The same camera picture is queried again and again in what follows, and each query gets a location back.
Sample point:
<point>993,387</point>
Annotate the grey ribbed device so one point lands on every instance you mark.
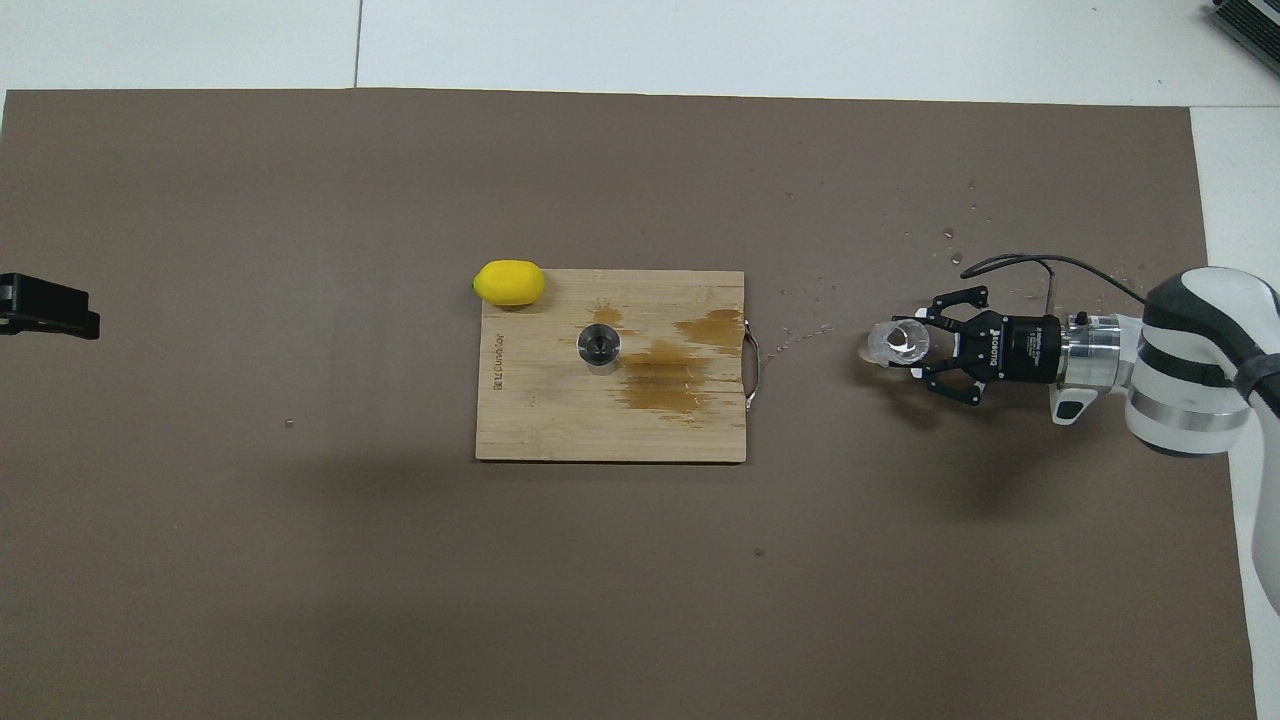
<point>1255,22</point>

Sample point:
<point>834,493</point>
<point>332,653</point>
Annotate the small clear glass cup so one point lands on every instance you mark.
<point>898,342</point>

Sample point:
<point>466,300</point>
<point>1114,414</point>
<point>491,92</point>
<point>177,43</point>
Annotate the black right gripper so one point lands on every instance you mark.
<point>1030,348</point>

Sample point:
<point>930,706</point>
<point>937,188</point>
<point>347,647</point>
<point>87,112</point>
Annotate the stained wooden cutting board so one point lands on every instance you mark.
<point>560,420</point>

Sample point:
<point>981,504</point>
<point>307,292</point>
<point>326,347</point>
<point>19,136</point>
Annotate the yellow lemon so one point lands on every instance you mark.
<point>510,282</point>

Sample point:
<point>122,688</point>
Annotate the steel double jigger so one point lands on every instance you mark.
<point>599,348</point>

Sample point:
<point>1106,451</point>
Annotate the brown table mat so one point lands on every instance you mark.
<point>400,600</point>

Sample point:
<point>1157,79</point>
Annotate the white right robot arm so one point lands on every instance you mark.
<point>1190,390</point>

